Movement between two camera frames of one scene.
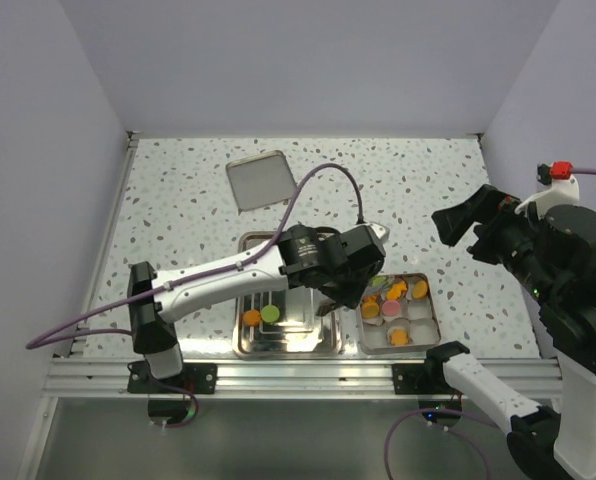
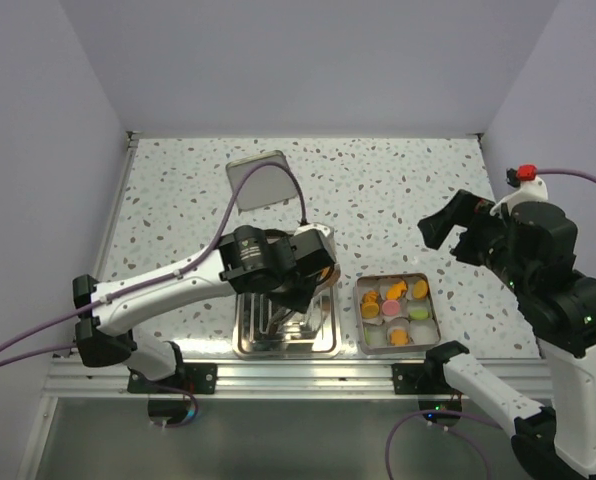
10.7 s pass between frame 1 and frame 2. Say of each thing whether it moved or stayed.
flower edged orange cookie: stayed
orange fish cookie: stayed
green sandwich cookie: moved
